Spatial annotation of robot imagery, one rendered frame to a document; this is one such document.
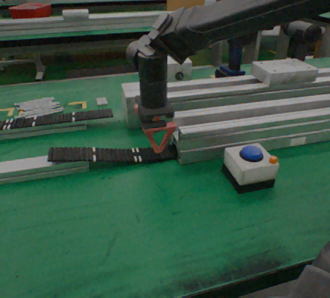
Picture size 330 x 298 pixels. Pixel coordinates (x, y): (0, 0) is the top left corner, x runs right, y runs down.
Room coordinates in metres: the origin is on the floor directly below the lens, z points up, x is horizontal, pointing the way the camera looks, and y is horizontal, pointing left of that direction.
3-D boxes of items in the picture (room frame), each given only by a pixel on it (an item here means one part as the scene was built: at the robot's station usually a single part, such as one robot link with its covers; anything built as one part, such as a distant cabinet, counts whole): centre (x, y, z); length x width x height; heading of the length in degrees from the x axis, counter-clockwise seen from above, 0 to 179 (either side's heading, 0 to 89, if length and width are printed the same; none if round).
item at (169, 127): (0.53, 0.02, 0.86); 0.07 x 0.07 x 0.09; 15
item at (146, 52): (0.56, 0.03, 1.00); 0.07 x 0.06 x 0.07; 22
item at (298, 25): (1.07, -0.47, 0.89); 0.20 x 0.08 x 0.22; 17
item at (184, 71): (1.00, -0.03, 0.83); 0.11 x 0.10 x 0.10; 11
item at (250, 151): (0.47, -0.17, 0.84); 0.04 x 0.04 x 0.02
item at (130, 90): (0.72, 0.07, 0.83); 0.12 x 0.09 x 0.10; 15
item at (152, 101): (0.55, 0.03, 0.93); 0.10 x 0.07 x 0.07; 15
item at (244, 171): (0.48, -0.17, 0.81); 0.10 x 0.08 x 0.06; 15
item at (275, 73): (0.85, -0.36, 0.87); 0.16 x 0.11 x 0.07; 105
